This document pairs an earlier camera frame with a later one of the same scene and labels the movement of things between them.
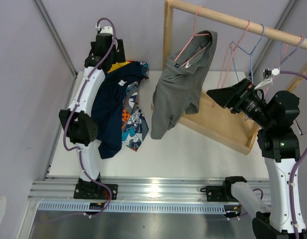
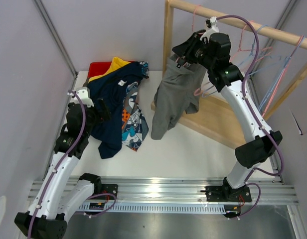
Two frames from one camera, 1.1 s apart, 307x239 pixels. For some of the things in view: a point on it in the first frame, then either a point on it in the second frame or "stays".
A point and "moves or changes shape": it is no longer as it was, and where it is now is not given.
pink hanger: [234, 45] moves or changes shape
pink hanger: [285, 50] -> [300, 42]
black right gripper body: [247, 102] -> [196, 51]
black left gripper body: [117, 57] -> [97, 117]
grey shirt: [180, 86] stays
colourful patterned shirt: [134, 128] stays
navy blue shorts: [107, 107] stays
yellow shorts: [118, 65] stays
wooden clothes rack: [213, 119] stays
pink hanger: [195, 34] moves or changes shape
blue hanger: [281, 62] -> [288, 60]
